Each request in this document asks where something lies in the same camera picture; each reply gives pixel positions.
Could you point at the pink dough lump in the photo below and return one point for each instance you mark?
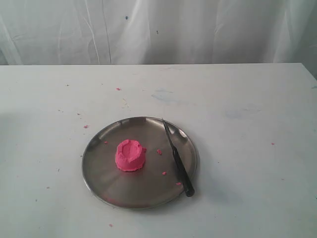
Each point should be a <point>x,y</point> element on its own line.
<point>130,155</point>

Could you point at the black knife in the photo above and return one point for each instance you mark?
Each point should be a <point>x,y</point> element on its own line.
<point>185,180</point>

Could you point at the round stainless steel plate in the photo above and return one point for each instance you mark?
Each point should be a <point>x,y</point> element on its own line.
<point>157,182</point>

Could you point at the white backdrop curtain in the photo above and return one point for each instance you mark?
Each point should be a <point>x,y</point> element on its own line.
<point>34,32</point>

